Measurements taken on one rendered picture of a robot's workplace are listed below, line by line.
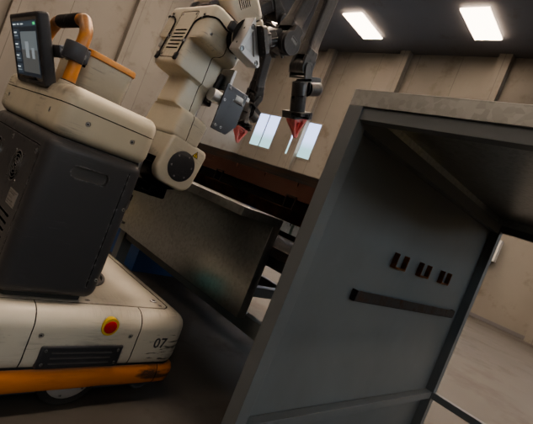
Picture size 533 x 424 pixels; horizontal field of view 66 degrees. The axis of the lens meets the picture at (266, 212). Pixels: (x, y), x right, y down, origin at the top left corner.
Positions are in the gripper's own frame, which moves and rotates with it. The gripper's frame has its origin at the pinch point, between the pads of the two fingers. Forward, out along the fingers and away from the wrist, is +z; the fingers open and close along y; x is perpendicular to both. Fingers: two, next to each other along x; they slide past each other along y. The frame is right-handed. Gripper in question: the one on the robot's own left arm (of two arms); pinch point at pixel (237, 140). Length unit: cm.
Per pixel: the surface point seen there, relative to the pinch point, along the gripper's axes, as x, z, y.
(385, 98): 54, 20, -104
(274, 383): 35, 90, -77
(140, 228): 16, 51, 36
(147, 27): -381, -584, 917
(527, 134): 54, 31, -132
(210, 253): 18, 58, -21
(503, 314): -893, 3, 38
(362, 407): -15, 98, -80
